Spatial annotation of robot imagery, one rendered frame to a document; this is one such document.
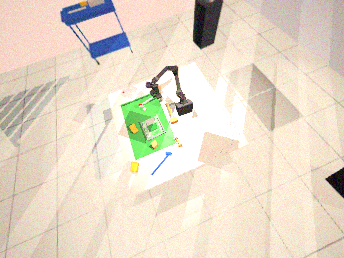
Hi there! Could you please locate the tan cube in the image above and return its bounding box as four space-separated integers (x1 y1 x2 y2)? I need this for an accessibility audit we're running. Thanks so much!
150 140 159 148

